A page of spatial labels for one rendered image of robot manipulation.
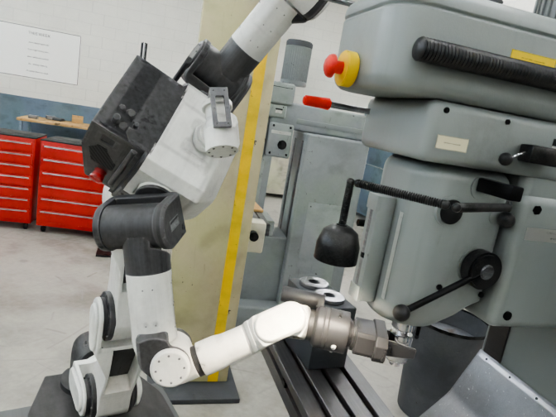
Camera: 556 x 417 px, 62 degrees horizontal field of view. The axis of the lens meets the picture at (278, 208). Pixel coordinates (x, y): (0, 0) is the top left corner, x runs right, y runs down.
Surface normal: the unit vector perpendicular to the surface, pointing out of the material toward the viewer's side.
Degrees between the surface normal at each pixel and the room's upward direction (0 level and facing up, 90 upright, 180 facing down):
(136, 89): 58
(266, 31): 109
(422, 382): 94
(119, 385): 28
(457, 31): 90
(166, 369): 83
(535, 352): 90
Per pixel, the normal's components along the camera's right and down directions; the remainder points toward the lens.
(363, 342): -0.14, 0.18
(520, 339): -0.95, -0.10
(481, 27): 0.26, 0.24
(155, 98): 0.54, -0.29
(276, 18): 0.07, 0.52
